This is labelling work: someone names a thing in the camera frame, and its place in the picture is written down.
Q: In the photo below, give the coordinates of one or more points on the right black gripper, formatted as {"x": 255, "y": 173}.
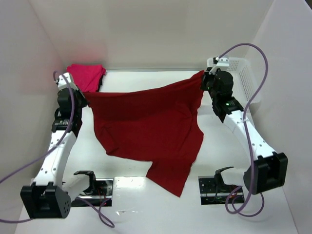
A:
{"x": 205, "y": 81}

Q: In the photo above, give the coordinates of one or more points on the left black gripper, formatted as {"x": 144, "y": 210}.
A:
{"x": 81, "y": 98}

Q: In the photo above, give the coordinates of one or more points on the dark red t-shirt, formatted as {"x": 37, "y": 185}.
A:
{"x": 157, "y": 125}

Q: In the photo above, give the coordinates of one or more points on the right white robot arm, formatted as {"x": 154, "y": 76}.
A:
{"x": 270, "y": 167}

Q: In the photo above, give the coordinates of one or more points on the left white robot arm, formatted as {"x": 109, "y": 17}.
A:
{"x": 49, "y": 195}

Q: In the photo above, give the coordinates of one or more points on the folded pink t-shirt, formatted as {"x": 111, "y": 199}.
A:
{"x": 86, "y": 77}

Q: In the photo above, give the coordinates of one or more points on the white plastic basket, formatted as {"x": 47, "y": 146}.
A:
{"x": 245, "y": 83}

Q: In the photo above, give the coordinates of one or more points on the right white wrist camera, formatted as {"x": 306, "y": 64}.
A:
{"x": 221, "y": 63}

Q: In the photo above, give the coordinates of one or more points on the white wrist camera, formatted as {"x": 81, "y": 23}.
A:
{"x": 221, "y": 63}
{"x": 64, "y": 80}

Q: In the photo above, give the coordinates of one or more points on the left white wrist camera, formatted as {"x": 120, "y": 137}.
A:
{"x": 64, "y": 80}

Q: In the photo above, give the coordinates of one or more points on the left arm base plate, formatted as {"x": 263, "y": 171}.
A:
{"x": 103, "y": 192}

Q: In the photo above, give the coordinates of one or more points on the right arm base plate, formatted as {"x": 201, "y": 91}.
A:
{"x": 210, "y": 194}

